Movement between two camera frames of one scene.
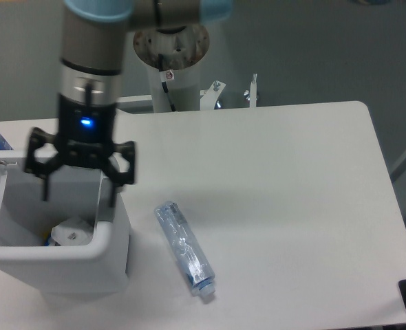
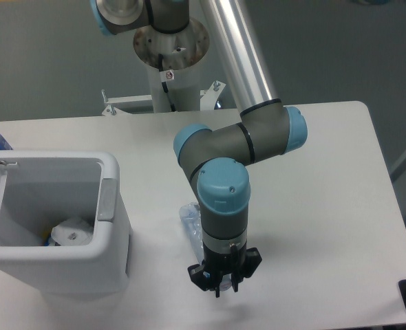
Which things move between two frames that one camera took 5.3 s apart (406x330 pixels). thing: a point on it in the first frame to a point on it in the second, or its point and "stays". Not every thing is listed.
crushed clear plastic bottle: x=192 y=260 to x=190 y=213
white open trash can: x=76 y=240 stays
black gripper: x=84 y=139 to x=240 y=265
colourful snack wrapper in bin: x=47 y=239 stays
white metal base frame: x=208 y=100 stays
